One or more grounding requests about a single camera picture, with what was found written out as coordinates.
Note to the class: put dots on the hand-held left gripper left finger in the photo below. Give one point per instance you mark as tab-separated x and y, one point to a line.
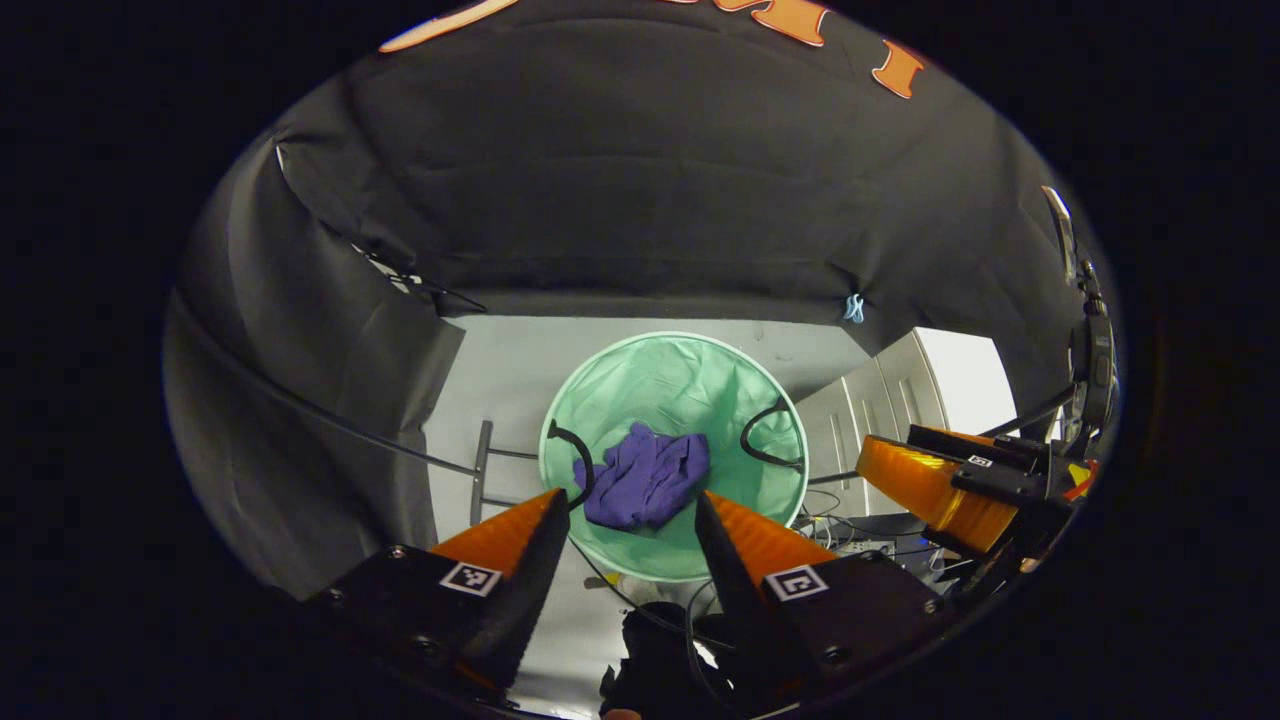
525	600

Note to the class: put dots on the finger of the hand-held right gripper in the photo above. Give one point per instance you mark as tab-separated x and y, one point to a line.
930	490

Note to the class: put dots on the green laundry hamper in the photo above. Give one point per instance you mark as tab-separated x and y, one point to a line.
670	380

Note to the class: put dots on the purple shirt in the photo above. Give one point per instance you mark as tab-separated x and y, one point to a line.
645	480

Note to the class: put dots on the black backdrop cloth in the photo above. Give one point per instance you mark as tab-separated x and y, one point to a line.
650	200

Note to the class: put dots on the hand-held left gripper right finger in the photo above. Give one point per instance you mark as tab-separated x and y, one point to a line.
735	600

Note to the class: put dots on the person's black shoe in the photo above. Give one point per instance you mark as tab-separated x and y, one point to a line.
660	660

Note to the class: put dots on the white cabinet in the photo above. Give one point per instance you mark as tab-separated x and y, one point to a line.
900	400

